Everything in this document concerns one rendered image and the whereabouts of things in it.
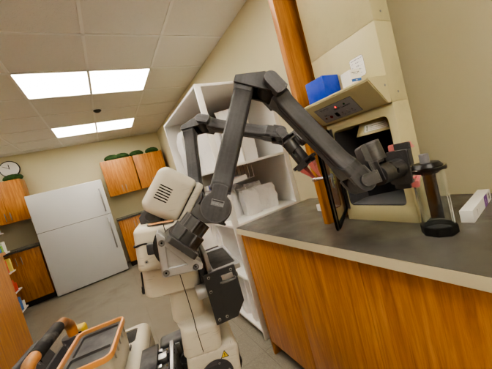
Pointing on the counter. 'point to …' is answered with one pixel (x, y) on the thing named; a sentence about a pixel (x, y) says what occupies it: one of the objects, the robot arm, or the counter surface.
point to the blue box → (322, 87)
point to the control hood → (375, 98)
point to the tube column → (336, 21)
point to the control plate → (338, 110)
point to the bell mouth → (373, 127)
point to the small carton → (351, 77)
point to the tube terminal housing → (340, 55)
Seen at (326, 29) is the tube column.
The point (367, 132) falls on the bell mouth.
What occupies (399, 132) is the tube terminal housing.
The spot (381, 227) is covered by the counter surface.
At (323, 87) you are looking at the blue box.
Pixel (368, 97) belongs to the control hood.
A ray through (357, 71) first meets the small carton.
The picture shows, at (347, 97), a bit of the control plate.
